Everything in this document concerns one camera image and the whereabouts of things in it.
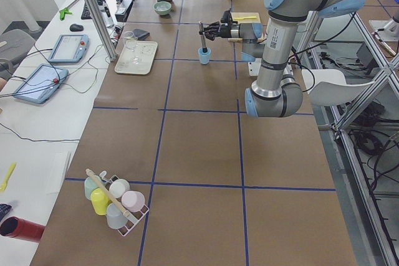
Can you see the red cylinder container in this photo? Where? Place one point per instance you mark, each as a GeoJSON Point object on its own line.
{"type": "Point", "coordinates": [22, 229]}

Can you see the yellow cup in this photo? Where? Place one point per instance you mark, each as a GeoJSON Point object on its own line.
{"type": "Point", "coordinates": [100, 201]}

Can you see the aluminium frame post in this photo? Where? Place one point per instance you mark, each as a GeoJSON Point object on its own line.
{"type": "Point", "coordinates": [101, 28]}

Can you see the grey folded cloth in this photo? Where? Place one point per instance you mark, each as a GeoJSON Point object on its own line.
{"type": "Point", "coordinates": [140, 34]}

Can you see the blue teach pendant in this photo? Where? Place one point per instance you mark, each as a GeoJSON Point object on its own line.
{"type": "Point", "coordinates": [69, 49]}
{"type": "Point", "coordinates": [41, 84]}

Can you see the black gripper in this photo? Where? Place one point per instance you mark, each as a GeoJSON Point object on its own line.
{"type": "Point", "coordinates": [225, 30]}

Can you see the clear wine glass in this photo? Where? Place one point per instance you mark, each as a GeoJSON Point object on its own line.
{"type": "Point", "coordinates": [130, 43]}

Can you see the mint green cup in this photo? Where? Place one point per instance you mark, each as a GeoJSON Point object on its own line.
{"type": "Point", "coordinates": [89, 187]}

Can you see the near blue teach pendant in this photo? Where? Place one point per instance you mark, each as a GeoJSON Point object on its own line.
{"type": "Point", "coordinates": [41, 84]}

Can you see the white wire cup rack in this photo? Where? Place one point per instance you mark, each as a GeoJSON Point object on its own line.
{"type": "Point", "coordinates": [136, 216]}

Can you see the cream bear tray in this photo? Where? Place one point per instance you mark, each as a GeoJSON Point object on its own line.
{"type": "Point", "coordinates": [145, 50]}

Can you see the wooden cutting board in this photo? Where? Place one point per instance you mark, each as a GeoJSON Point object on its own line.
{"type": "Point", "coordinates": [248, 24]}

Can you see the green bowl of ice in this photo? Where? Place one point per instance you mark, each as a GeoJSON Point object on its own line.
{"type": "Point", "coordinates": [162, 8]}

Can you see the pink cup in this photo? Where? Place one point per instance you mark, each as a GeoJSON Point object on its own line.
{"type": "Point", "coordinates": [133, 201]}

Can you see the grey cup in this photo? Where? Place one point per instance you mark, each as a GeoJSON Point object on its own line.
{"type": "Point", "coordinates": [115, 218]}

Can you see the light blue cup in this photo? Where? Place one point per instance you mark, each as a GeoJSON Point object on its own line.
{"type": "Point", "coordinates": [204, 56]}

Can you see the black computer mouse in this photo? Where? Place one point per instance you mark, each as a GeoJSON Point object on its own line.
{"type": "Point", "coordinates": [76, 28]}

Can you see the yellow plastic tool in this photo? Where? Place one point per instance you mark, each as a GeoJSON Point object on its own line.
{"type": "Point", "coordinates": [7, 177]}

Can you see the white cup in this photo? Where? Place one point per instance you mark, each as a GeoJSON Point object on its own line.
{"type": "Point", "coordinates": [119, 187]}

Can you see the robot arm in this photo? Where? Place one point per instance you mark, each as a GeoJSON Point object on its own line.
{"type": "Point", "coordinates": [275, 93]}

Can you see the green plastic clamp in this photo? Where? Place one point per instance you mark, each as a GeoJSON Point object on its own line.
{"type": "Point", "coordinates": [64, 12]}

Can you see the yellow plastic knife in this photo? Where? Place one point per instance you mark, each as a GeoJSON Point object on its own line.
{"type": "Point", "coordinates": [244, 18]}

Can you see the far blue teach pendant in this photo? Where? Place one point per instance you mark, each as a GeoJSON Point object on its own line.
{"type": "Point", "coordinates": [69, 49]}

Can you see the steel muddler black tip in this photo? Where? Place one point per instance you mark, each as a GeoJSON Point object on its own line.
{"type": "Point", "coordinates": [203, 38]}

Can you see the wooden rack handle stick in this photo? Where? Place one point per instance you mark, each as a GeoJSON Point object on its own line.
{"type": "Point", "coordinates": [92, 175]}

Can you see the white chair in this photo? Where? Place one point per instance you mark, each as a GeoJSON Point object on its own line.
{"type": "Point", "coordinates": [328, 87]}

